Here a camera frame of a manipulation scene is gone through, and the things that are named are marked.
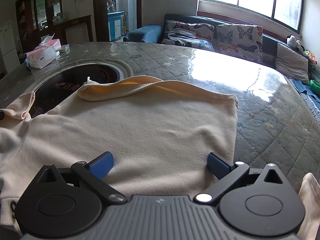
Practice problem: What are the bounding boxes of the cream beige sweater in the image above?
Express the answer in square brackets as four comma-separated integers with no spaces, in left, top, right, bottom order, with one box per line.
[1,76,319,232]

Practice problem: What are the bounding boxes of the blue sectional sofa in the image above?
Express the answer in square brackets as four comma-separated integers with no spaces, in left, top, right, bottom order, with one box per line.
[123,14,319,121]

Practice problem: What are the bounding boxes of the green plastic basin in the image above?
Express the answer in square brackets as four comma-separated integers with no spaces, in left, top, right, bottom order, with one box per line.
[309,80,320,96]

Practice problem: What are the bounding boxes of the small green box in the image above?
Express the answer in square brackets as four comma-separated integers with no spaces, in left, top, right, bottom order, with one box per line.
[58,44,71,54]

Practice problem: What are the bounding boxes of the grey plain cushion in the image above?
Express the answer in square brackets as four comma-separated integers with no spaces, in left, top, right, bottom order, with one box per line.
[275,43,309,85]

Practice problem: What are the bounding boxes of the pink tissue pack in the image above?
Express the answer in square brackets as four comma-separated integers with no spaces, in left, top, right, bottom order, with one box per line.
[25,36,61,69]

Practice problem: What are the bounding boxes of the butterfly print pillow right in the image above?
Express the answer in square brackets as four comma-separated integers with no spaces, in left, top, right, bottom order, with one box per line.
[216,24,263,63]

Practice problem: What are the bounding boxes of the butterfly print pillow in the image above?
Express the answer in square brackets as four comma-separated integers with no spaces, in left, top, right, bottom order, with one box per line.
[216,24,263,63]
[162,20,214,51]

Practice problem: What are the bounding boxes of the butterfly print pillow left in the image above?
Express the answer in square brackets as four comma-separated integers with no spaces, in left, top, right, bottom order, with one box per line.
[162,20,214,51]

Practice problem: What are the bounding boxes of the dark wooden sideboard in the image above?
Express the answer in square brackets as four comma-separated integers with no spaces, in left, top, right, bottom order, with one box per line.
[53,15,93,45]

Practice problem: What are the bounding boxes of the colourful plush toys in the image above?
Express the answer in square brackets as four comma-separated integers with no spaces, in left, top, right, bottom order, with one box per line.
[304,50,317,65]

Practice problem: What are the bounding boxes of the white plush toy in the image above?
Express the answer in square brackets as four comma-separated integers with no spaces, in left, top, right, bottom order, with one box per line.
[286,35,303,51]

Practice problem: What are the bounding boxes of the white refrigerator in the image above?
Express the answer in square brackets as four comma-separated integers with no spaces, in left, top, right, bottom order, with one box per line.
[0,21,20,74]

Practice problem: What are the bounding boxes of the blue white cabinet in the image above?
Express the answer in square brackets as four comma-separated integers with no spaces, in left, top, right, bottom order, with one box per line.
[107,11,124,41]

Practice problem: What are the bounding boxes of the dark wooden door frame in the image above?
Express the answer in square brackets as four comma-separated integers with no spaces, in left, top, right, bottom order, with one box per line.
[93,0,142,42]

